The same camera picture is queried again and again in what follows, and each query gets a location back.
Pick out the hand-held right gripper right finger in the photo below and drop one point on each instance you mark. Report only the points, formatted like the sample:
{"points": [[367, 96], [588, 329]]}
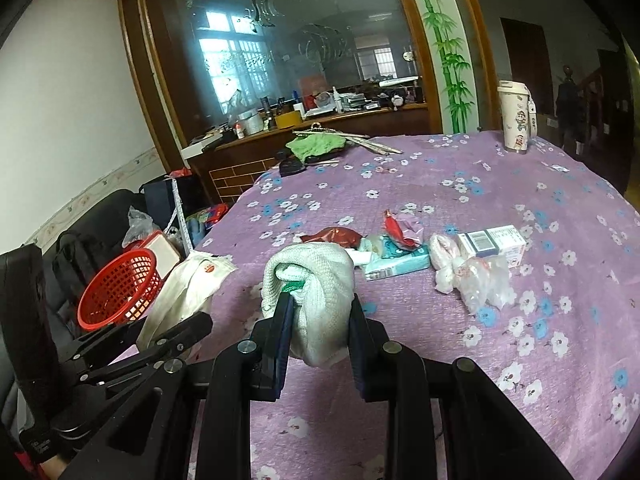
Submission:
{"points": [[357, 350]]}

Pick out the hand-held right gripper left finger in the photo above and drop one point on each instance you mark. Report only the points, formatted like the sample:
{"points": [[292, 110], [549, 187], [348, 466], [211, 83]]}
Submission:
{"points": [[285, 330]]}

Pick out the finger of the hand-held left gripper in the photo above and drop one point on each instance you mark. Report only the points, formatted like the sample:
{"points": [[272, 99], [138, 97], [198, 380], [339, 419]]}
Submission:
{"points": [[185, 330], [130, 372]]}

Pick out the white knitted towel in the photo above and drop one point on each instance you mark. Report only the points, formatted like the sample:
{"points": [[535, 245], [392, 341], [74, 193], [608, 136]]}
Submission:
{"points": [[320, 280]]}

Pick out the red plastic basket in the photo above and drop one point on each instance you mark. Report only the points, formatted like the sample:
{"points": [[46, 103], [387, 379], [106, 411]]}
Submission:
{"points": [[115, 295]]}

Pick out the teal tissue packet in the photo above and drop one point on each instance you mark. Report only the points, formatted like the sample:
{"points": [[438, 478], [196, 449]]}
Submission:
{"points": [[400, 262]]}

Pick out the white barcode box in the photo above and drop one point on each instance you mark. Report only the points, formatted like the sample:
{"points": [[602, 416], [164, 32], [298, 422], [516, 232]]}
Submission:
{"points": [[492, 245]]}

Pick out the white tray red rim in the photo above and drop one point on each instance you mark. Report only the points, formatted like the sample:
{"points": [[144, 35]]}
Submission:
{"points": [[162, 250]]}

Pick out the black backpack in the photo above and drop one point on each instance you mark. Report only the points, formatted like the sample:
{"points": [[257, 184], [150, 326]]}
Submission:
{"points": [[82, 265]]}

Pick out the dark red wrapper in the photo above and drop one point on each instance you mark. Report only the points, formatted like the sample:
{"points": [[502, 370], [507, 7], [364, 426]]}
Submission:
{"points": [[330, 237]]}

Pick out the crumpled clear plastic bag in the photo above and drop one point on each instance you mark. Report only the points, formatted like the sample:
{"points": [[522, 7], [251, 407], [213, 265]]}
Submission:
{"points": [[137, 227]]}

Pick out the red colourful shopping bag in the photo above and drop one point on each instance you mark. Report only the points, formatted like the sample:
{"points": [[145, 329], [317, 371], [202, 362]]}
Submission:
{"points": [[207, 217]]}

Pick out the white patterned strip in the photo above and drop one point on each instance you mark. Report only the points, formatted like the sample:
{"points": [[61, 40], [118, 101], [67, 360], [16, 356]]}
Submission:
{"points": [[181, 215]]}

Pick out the clear knotted plastic bag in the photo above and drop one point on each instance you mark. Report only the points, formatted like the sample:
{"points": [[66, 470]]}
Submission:
{"points": [[445, 260]]}

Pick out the red candy wrapper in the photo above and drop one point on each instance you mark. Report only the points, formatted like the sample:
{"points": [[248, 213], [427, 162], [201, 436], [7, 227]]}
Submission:
{"points": [[397, 230]]}

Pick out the dark blue bag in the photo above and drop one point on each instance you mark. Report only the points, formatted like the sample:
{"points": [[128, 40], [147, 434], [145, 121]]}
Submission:
{"points": [[165, 200]]}

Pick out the pink plastic bag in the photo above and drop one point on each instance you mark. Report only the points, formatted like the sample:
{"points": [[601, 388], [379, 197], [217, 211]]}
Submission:
{"points": [[412, 222]]}

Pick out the black leather sofa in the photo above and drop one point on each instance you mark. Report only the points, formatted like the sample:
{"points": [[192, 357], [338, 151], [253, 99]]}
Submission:
{"points": [[90, 210]]}

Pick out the clear plastic bag red print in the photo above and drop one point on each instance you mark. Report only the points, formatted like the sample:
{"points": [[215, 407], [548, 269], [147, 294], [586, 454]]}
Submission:
{"points": [[487, 285]]}

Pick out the small black object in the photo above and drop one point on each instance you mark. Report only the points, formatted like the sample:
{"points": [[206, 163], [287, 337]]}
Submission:
{"points": [[291, 166]]}

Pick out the wooden counter brick front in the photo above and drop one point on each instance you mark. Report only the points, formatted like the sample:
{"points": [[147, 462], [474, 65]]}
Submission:
{"points": [[240, 170]]}

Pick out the green knitted cloth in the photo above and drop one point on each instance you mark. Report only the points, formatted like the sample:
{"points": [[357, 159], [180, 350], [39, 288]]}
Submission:
{"points": [[315, 147]]}

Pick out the purple floral tablecloth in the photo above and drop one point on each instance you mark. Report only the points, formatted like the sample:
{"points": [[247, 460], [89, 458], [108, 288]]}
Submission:
{"points": [[450, 185]]}

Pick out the clothes hangers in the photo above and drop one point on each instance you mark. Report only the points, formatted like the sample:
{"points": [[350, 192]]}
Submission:
{"points": [[360, 142]]}

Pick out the white round container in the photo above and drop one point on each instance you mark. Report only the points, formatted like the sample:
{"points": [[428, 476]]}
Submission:
{"points": [[251, 124]]}

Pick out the yellow box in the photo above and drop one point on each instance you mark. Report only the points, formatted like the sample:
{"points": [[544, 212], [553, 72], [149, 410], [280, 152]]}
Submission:
{"points": [[288, 120]]}

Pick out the white printed tumbler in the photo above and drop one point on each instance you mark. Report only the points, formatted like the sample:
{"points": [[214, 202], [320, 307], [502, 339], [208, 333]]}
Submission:
{"points": [[515, 115]]}

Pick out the wood framed glass partition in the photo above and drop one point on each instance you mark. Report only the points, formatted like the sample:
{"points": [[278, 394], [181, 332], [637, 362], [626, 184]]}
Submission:
{"points": [[300, 35]]}

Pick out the wooden door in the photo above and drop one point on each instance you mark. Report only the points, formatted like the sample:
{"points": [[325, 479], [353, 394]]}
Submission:
{"points": [[525, 70]]}

